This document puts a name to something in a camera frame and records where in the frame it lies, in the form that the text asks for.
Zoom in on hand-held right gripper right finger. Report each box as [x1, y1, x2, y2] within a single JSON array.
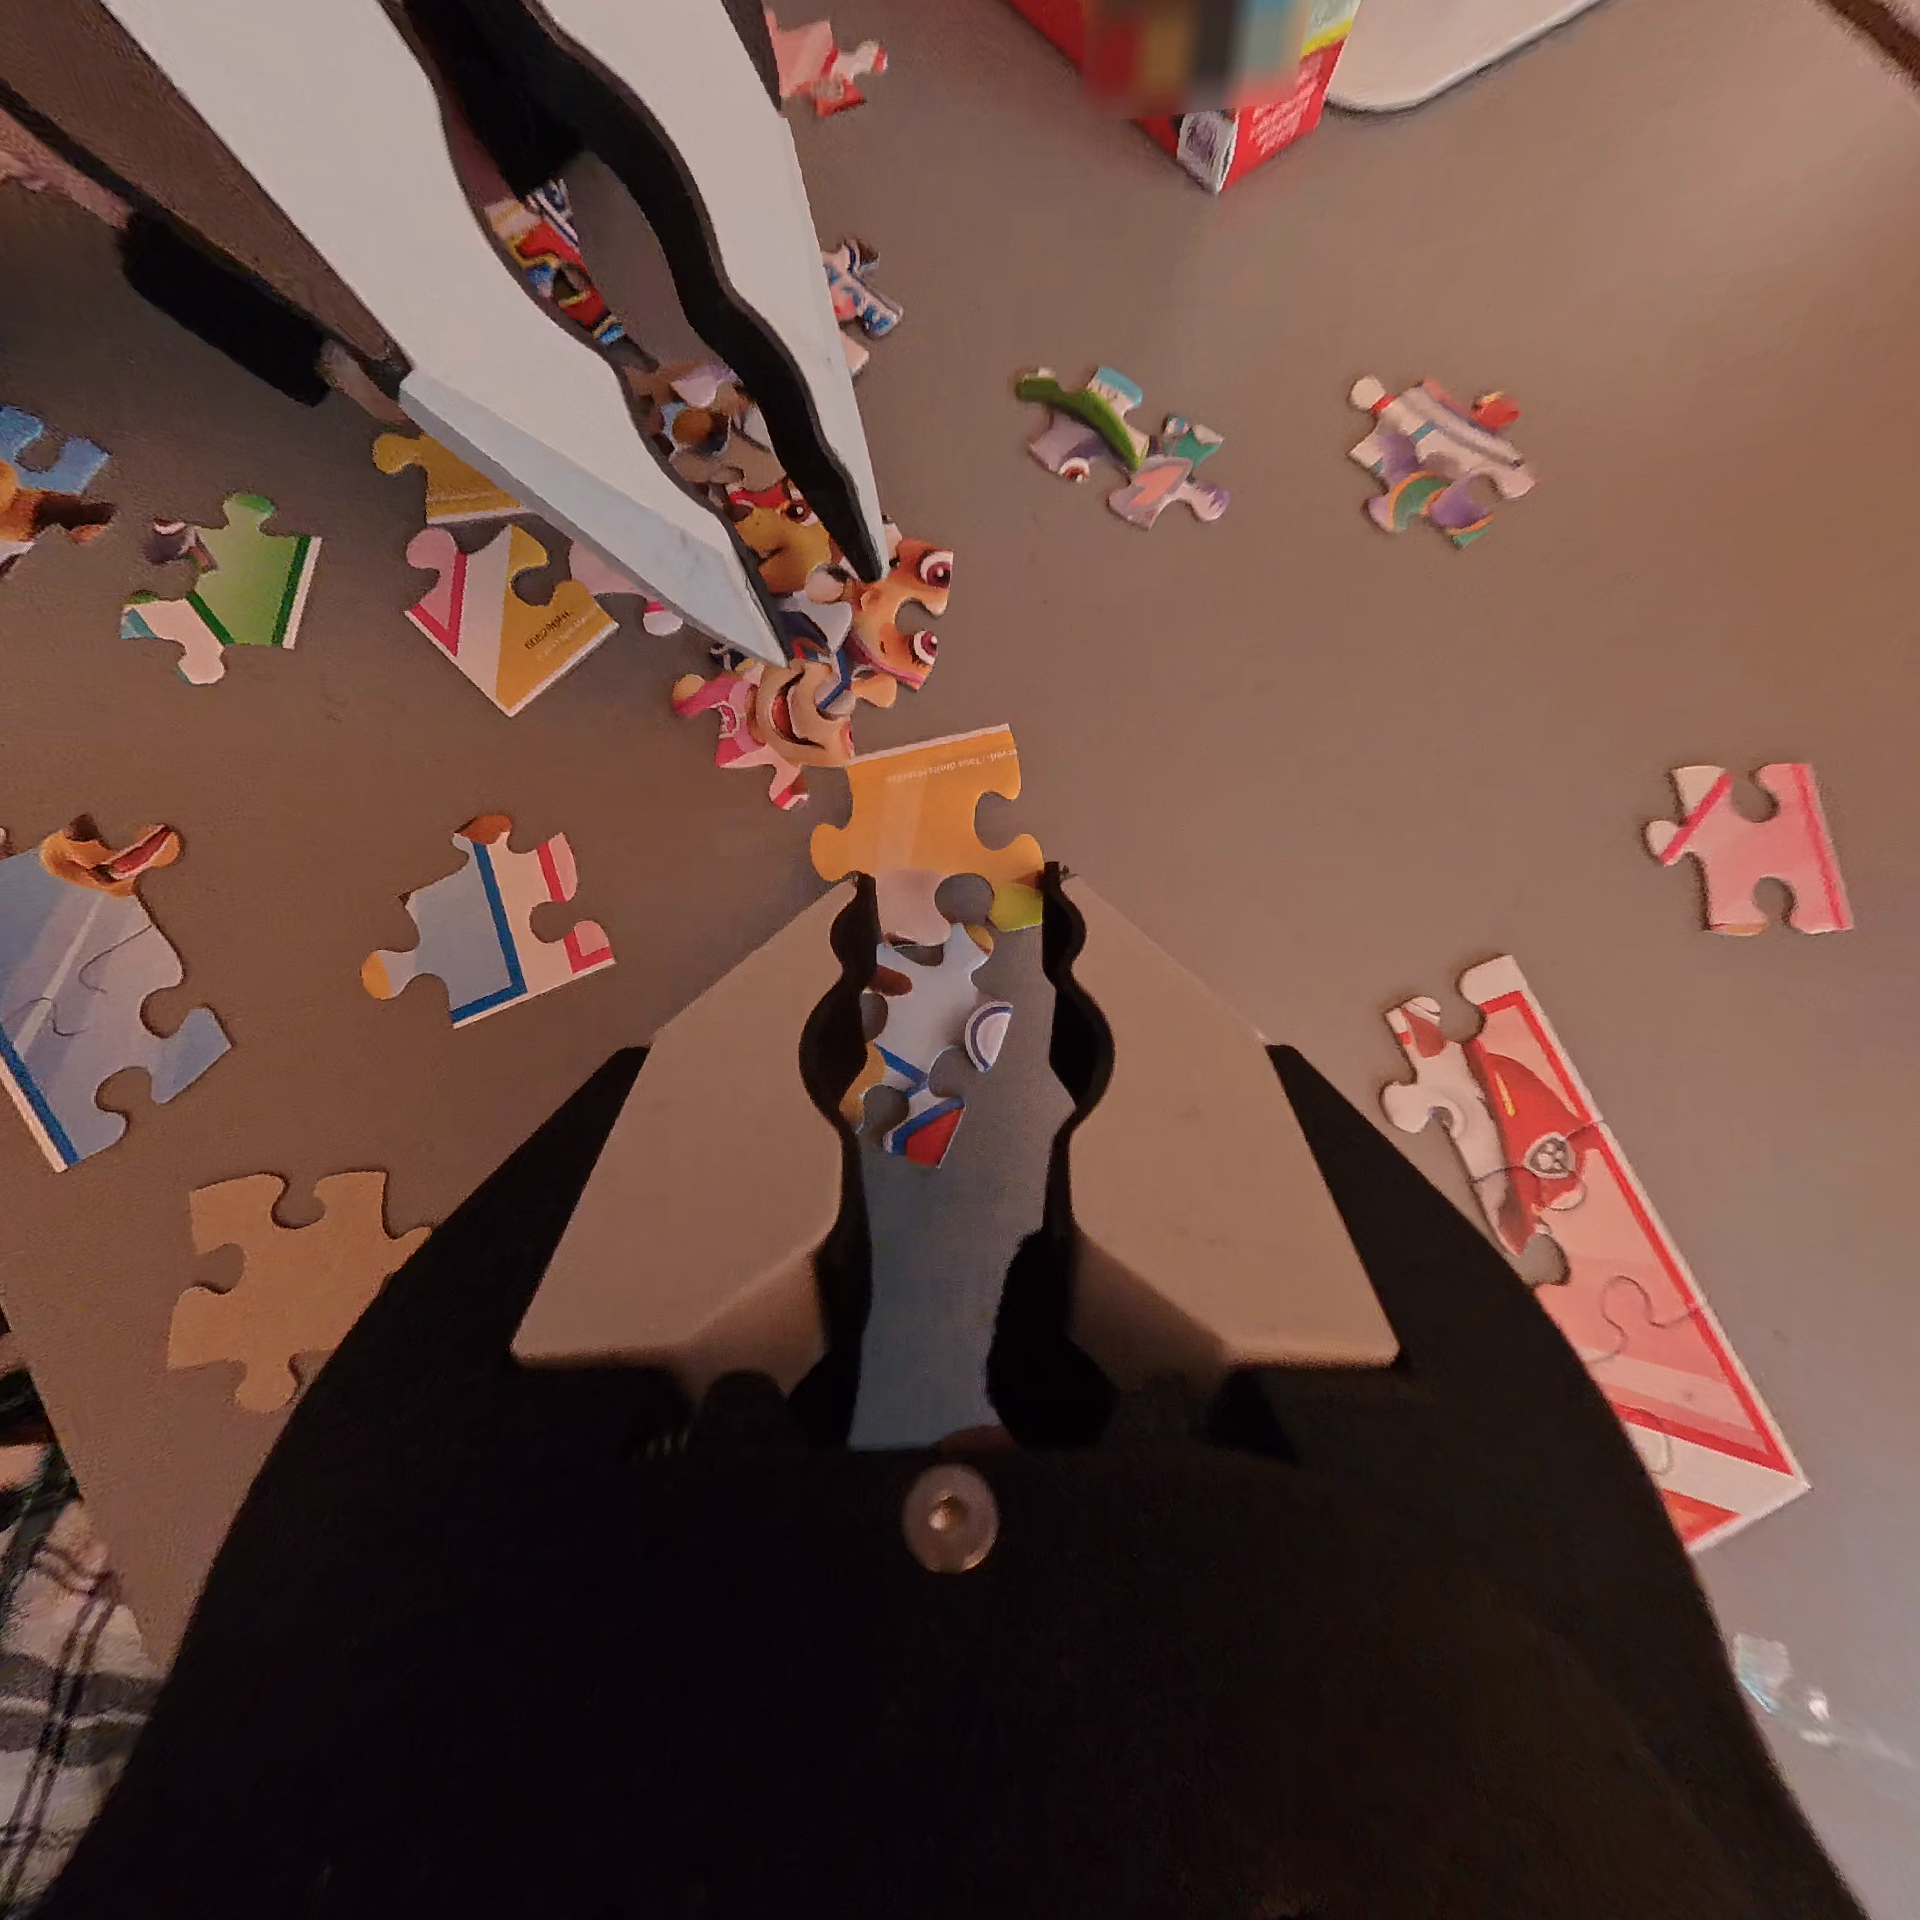
[[989, 861, 1408, 1448]]

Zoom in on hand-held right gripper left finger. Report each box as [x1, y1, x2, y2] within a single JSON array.
[[515, 873, 887, 1450]]

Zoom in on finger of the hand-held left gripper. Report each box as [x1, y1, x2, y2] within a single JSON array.
[[404, 0, 888, 587], [106, 0, 792, 669]]

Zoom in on white puzzle piece orange knob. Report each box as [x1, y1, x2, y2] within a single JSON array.
[[839, 919, 1014, 1173]]

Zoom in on blue white red-striped puzzle piece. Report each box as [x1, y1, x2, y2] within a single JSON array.
[[358, 814, 616, 1030]]

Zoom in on brown cardboard puzzle piece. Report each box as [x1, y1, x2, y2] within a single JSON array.
[[167, 1170, 437, 1417]]

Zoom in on red fire dog puzzle section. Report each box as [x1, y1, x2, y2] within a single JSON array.
[[1381, 955, 1812, 1553]]

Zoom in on yellow pink corner puzzle piece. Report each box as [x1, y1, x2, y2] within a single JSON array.
[[404, 526, 622, 719]]

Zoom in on yellow puzzle piece pale knob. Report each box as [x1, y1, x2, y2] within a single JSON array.
[[810, 723, 1050, 935]]

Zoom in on pile of puzzle pieces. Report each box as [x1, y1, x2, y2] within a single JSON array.
[[486, 181, 963, 815]]

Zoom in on grey desk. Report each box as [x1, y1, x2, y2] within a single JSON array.
[[0, 0, 1920, 1920]]

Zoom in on pink white puzzle piece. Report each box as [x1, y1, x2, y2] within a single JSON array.
[[765, 3, 888, 120]]

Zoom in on blue puzzle piece with dog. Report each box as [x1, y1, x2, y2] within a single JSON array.
[[0, 405, 117, 578]]

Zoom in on green white puzzle piece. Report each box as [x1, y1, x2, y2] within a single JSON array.
[[118, 491, 325, 686]]

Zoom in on pale pink puzzle piece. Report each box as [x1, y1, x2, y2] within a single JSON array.
[[566, 537, 686, 639]]

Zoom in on green purple joined puzzle pieces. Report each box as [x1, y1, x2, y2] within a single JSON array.
[[1014, 363, 1234, 533]]

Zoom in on red puzzle box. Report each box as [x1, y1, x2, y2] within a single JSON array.
[[1005, 0, 1362, 195]]

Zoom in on blue sky puzzle section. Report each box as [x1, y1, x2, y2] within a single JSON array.
[[0, 815, 234, 1174]]

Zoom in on pink striped puzzle piece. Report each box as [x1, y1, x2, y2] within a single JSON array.
[[1642, 760, 1856, 937]]

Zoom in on white stand base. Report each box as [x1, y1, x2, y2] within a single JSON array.
[[1328, 0, 1610, 117]]

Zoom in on rainbow puzzle piece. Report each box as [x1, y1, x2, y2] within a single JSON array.
[[1344, 374, 1538, 551]]

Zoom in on clear plastic scrap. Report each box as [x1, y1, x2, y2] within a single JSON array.
[[1726, 1626, 1850, 1759]]

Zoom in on plaid clothing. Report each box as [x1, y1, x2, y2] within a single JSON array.
[[0, 1358, 170, 1920]]

